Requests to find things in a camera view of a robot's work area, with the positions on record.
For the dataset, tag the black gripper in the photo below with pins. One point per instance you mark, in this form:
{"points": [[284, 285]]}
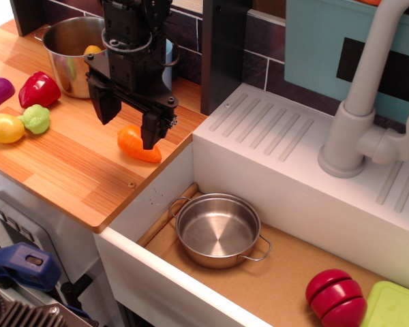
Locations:
{"points": [[123, 74]]}

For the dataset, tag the orange toy carrot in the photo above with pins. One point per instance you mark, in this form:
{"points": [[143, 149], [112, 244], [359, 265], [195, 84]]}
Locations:
{"points": [[130, 142]]}

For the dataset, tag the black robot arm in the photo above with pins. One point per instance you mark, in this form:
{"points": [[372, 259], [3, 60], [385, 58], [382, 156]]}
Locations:
{"points": [[133, 21]]}

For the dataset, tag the yellow toy in pot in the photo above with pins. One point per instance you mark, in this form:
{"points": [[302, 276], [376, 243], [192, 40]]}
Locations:
{"points": [[92, 49]]}

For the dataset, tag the tall steel pot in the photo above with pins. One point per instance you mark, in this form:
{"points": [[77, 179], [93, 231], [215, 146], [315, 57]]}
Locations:
{"points": [[66, 42]]}

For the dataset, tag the small steel pan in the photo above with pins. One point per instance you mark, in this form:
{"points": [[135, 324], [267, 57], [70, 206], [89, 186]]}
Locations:
{"points": [[219, 230]]}

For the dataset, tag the light blue cup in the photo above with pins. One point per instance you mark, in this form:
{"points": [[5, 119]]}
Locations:
{"points": [[167, 75]]}

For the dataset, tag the red toy bell pepper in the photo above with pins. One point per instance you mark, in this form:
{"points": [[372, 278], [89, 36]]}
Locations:
{"points": [[39, 89]]}

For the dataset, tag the light green toy broccoli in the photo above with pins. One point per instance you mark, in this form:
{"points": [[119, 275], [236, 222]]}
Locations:
{"points": [[36, 119]]}

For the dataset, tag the yellow toy lemon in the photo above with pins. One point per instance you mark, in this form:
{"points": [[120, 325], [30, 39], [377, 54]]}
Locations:
{"points": [[11, 129]]}

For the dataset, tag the white toy sink unit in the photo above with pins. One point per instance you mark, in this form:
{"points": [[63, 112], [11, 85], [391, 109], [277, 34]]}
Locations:
{"points": [[263, 149]]}

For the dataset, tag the silver toy oven front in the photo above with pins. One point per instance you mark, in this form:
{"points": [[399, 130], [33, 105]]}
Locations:
{"points": [[16, 227]]}

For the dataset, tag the blue plastic clamp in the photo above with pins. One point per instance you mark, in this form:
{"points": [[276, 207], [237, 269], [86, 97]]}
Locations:
{"points": [[28, 266]]}

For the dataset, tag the teal panel with black window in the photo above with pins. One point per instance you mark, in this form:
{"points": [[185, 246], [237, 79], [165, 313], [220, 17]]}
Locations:
{"points": [[324, 42]]}

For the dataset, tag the grey toy faucet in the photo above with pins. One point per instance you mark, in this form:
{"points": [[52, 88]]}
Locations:
{"points": [[353, 137]]}

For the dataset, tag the red wooden toy tomato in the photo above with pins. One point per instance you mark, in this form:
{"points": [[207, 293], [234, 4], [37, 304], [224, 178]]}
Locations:
{"points": [[336, 298]]}

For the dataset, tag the green plastic cutting board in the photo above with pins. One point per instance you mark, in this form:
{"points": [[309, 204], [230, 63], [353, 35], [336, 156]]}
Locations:
{"points": [[388, 305]]}

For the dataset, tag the dark vertical post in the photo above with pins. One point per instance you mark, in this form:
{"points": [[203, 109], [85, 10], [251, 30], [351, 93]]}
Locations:
{"points": [[223, 39]]}

